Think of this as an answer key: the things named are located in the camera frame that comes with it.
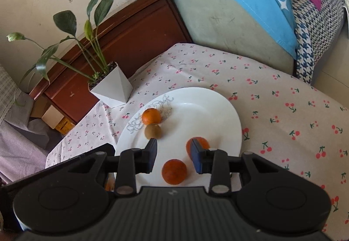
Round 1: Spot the white angular plant pot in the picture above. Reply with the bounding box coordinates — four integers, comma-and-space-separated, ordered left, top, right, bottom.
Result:
88, 61, 133, 107

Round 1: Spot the orange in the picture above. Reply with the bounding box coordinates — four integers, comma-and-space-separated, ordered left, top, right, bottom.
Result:
105, 173, 116, 192
186, 136, 210, 161
162, 159, 188, 185
141, 108, 162, 125

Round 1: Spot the plaid cloth with lace trim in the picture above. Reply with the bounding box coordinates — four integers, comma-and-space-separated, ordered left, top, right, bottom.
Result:
0, 66, 19, 124

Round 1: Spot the green leafy plant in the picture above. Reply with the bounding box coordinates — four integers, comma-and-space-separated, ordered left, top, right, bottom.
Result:
7, 0, 126, 86

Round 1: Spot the grey green sofa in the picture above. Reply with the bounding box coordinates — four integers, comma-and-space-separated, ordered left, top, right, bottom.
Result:
170, 0, 298, 76

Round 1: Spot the dark wooden cabinet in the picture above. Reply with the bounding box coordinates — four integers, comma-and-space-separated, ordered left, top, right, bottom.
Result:
29, 0, 193, 125

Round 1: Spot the houndstooth blanket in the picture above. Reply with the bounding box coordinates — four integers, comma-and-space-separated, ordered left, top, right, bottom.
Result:
289, 0, 349, 86

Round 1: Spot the cherry print tablecloth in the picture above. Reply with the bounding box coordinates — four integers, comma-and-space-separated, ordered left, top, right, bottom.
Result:
45, 43, 349, 241

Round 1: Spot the brown kiwi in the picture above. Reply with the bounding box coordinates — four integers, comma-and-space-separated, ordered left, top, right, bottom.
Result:
144, 124, 162, 140

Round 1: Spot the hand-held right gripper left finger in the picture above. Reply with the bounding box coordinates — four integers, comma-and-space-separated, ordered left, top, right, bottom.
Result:
67, 138, 159, 198

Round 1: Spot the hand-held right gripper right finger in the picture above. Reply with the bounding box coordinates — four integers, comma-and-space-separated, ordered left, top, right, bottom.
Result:
191, 139, 284, 195

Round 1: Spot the white plate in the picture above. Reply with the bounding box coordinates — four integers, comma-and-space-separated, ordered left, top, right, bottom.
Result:
115, 87, 243, 188

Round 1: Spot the open yellow cardboard box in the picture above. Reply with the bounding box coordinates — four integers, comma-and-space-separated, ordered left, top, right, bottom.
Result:
41, 105, 77, 136

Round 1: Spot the purple checked cloth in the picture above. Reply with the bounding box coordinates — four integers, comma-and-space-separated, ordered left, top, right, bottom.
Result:
0, 88, 62, 185

